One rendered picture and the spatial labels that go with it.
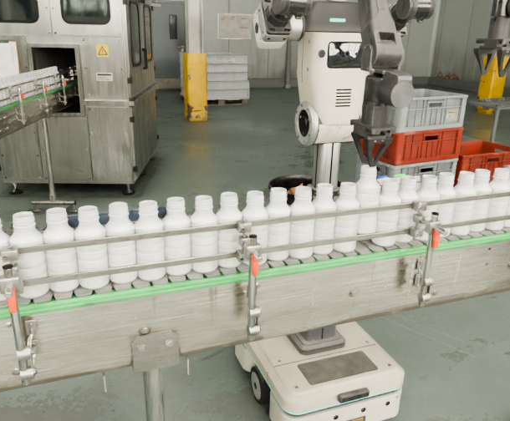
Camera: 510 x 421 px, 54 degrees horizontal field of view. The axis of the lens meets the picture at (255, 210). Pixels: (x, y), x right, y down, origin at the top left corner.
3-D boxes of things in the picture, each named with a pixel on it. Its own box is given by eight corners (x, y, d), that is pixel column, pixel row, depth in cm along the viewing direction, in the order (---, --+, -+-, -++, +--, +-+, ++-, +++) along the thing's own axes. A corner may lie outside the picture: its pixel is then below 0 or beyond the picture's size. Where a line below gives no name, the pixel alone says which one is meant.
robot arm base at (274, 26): (291, 35, 165) (284, 2, 167) (300, 22, 158) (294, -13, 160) (266, 34, 162) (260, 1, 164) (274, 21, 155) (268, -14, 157)
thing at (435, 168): (390, 198, 339) (394, 166, 331) (353, 182, 373) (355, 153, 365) (455, 188, 366) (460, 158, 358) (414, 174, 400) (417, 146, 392)
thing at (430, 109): (398, 133, 324) (402, 98, 317) (358, 123, 358) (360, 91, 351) (464, 127, 351) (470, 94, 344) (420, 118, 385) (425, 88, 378)
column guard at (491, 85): (486, 114, 998) (497, 56, 960) (471, 111, 1032) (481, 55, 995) (502, 114, 1011) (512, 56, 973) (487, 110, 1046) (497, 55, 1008)
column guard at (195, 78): (187, 121, 852) (186, 53, 815) (181, 117, 887) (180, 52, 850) (210, 120, 866) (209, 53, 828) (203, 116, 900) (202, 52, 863)
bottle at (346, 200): (359, 252, 121) (365, 187, 115) (335, 254, 120) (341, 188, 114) (349, 242, 127) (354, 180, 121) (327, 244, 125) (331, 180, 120)
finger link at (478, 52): (487, 74, 147) (492, 40, 144) (507, 76, 141) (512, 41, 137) (468, 74, 145) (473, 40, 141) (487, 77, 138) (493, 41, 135)
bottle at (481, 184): (480, 235, 133) (492, 174, 128) (457, 229, 137) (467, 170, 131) (487, 228, 138) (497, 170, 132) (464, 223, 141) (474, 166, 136)
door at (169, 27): (149, 90, 1251) (145, -1, 1180) (148, 90, 1260) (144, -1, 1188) (188, 89, 1285) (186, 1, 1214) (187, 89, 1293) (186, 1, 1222)
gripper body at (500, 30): (492, 45, 144) (497, 17, 141) (521, 46, 135) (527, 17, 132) (474, 45, 142) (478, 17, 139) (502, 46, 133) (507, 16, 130)
